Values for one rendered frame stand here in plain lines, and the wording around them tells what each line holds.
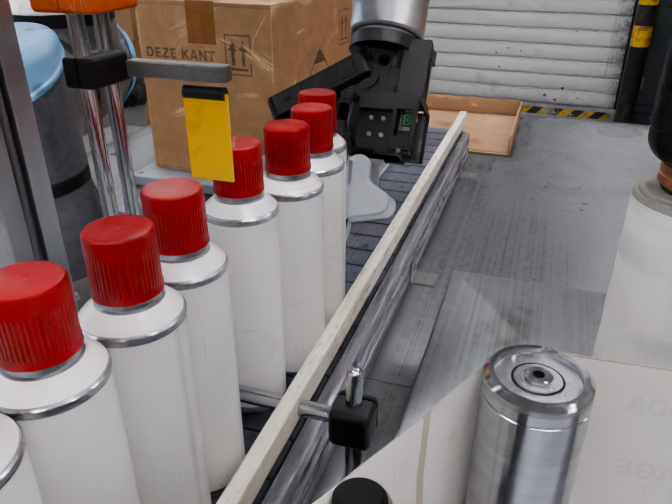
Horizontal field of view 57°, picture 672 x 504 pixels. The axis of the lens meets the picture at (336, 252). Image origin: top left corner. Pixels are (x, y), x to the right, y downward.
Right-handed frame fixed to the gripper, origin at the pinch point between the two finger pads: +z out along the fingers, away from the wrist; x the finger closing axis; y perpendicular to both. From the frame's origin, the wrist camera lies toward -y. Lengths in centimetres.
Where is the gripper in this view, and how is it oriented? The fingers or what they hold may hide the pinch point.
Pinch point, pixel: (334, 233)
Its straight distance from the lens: 62.5
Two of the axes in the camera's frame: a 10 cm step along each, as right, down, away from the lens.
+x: 2.8, 0.7, 9.6
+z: -1.6, 9.9, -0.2
